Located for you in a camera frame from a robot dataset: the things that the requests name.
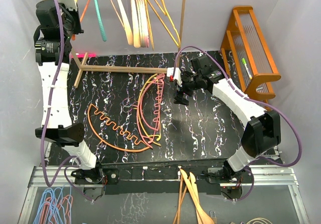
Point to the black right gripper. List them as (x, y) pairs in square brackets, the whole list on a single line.
[(179, 98)]

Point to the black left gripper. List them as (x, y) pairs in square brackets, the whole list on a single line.
[(74, 14)]

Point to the teal thin hanger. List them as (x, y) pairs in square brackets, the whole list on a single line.
[(101, 26)]

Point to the pink plastic hanger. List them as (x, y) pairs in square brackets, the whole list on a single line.
[(143, 24), (144, 19)]

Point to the yellow velvet hanger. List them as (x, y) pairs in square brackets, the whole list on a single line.
[(148, 24), (162, 7)]

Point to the orange wavy wire hanger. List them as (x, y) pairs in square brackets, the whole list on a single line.
[(138, 144)]

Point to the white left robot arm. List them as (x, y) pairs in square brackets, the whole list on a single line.
[(52, 50)]

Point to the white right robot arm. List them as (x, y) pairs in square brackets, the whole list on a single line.
[(261, 127)]

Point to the wooden hangers on floor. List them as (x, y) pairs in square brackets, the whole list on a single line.
[(188, 184)]

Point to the pink tape strip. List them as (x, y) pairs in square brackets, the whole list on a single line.
[(83, 55)]

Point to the green white marker pen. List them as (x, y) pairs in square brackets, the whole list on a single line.
[(246, 67)]

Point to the orange wooden shelf rack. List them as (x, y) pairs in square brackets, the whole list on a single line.
[(244, 39)]

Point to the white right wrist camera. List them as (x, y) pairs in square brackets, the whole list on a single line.
[(174, 74)]

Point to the wooden clothes rack frame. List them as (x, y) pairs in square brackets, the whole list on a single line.
[(137, 40)]

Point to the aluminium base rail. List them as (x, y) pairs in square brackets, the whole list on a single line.
[(269, 175)]

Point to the blue wire hangers pile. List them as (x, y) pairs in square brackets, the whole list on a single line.
[(55, 206)]

